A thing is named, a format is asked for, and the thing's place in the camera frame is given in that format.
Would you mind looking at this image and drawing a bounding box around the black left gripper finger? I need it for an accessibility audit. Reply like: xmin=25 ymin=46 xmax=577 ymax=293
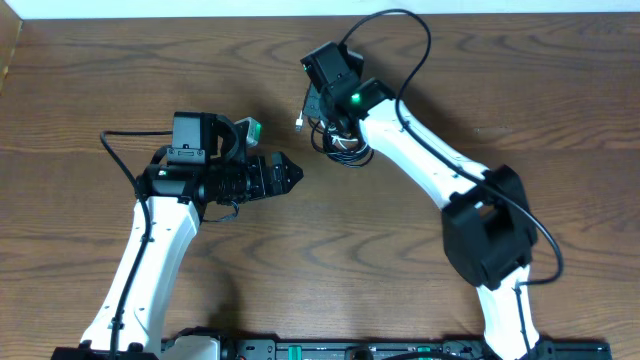
xmin=271 ymin=152 xmax=300 ymax=173
xmin=271 ymin=169 xmax=304 ymax=196

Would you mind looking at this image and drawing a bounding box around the white usb cable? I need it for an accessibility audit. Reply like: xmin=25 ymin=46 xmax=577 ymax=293
xmin=294 ymin=110 xmax=371 ymax=151

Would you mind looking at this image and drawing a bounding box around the long black usb cable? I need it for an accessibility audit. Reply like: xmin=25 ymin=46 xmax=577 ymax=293
xmin=309 ymin=118 xmax=375 ymax=169

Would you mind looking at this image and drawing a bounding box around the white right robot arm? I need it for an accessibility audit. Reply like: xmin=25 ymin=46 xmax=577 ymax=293
xmin=300 ymin=39 xmax=564 ymax=359

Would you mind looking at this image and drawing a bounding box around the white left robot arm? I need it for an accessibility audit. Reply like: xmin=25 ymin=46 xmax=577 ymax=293
xmin=52 ymin=112 xmax=303 ymax=359

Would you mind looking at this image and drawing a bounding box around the brown cardboard box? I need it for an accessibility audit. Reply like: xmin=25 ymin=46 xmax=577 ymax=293
xmin=0 ymin=0 xmax=23 ymax=88

